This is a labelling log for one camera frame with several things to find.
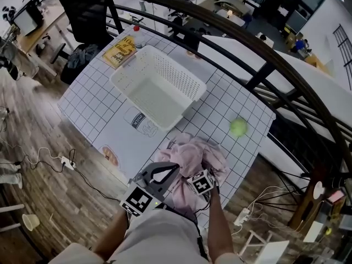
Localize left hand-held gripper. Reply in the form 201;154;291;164
119;161;181;218

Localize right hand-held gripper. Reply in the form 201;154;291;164
186;169;220;196

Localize red lit device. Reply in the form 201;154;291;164
326;189;347;205

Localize computer monitor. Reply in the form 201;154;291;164
13;0;45;37

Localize person's right forearm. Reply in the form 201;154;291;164
206;189;235;261

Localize white perforated plastic basket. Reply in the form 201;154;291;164
109;45;207;132

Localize clear bottle with red cap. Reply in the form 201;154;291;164
133;25;146;50

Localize black office chair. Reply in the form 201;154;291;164
50;0;122;85

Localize person's left forearm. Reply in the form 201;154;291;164
92;210;130;261

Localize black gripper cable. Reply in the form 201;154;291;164
164;194;218;260

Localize yellow book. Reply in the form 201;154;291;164
102;35;138;69

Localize dark metal railing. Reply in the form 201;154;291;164
54;0;352;181

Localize white power strip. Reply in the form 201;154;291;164
233;207;251;227
60;156;76;171

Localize blue grey jacket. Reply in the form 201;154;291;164
67;43;100;70

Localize person's white clothing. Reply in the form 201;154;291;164
48;209;244;264

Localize wooden desk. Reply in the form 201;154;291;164
15;2;70;55

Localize white grid tablecloth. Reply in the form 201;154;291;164
57;26;277;230

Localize beige paper cup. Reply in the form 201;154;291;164
21;213;41;232

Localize black floor cable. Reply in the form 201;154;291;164
13;148;122;203

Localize pink clothes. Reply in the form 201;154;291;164
153;132;230;217

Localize green tennis ball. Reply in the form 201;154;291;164
229;118;249;138

